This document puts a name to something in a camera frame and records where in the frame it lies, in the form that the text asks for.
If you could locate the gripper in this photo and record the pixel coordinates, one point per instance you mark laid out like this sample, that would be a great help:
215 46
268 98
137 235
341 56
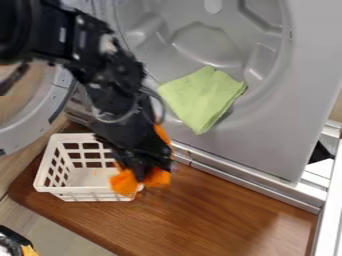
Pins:
131 136

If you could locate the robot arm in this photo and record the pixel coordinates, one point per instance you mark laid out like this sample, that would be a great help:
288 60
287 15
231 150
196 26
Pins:
89 60

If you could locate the orange cloth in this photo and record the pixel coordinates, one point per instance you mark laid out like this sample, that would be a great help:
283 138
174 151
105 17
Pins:
127 182

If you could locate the green cloth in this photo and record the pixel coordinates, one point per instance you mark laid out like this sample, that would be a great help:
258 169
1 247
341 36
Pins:
202 98

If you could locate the white basket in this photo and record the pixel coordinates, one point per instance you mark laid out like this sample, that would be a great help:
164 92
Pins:
73 168

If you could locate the washing machine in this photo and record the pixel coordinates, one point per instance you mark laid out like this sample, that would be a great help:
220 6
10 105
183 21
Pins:
249 83

